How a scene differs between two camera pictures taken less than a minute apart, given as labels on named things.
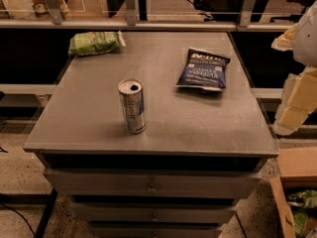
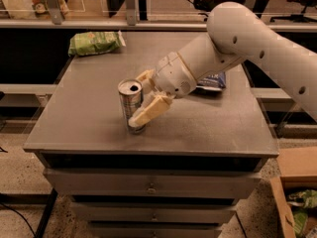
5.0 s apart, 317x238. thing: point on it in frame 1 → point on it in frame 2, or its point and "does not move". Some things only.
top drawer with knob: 150,183 does not move
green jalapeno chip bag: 95,42 does not move
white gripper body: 307,40 → 170,75
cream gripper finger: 284,41 → 145,78
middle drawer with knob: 106,212 does not move
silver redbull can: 133,103 does not move
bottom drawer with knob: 155,231 does not move
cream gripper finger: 298,100 → 156,106
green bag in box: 300,202 does not move
